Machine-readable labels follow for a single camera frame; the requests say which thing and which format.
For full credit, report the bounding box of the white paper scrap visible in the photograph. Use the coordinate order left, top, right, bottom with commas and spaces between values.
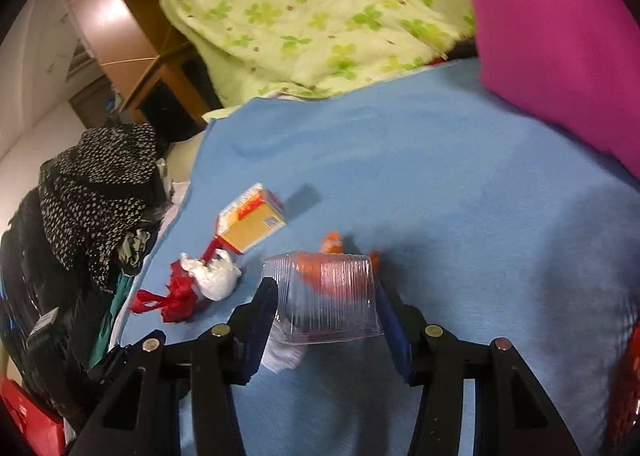
261, 331, 304, 375

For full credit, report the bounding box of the brown wooden cabinet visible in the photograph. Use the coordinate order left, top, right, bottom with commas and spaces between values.
55, 0, 223, 141

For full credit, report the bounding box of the blue towel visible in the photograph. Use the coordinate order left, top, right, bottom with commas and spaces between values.
107, 58, 640, 456

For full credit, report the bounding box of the grey green patterned cloth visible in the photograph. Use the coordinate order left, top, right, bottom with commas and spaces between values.
117, 227, 158, 277

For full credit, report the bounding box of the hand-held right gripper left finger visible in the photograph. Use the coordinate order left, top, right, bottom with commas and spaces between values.
65, 277, 280, 456

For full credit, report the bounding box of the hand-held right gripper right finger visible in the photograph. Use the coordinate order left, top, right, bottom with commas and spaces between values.
375, 281, 583, 456

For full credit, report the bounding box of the black white dotted garment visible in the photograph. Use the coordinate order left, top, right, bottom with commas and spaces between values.
39, 123, 168, 291

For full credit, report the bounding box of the red ribbon bow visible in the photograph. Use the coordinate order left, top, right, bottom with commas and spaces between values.
131, 236, 223, 324

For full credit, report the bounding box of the black jacket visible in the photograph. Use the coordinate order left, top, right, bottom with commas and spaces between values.
0, 188, 126, 432

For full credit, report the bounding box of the red plastic wrapper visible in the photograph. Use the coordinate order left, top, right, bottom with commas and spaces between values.
300, 232, 381, 297

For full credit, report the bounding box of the clear plastic container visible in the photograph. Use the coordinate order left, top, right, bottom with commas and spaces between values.
261, 251, 385, 347

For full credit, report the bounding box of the small orange cardboard box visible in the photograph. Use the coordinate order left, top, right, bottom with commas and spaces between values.
216, 182, 288, 254

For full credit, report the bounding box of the teal cloth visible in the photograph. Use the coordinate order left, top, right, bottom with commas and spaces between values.
87, 271, 138, 372

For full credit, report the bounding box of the red bag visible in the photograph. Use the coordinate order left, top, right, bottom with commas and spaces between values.
0, 378, 66, 456

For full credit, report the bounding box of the magenta pillow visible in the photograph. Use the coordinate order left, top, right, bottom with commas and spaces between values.
454, 0, 640, 177

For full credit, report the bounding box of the green floral quilt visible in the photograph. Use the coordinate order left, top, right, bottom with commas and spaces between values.
160, 0, 478, 99

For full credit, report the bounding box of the white tissue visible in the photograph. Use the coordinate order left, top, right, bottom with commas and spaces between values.
180, 248, 243, 301

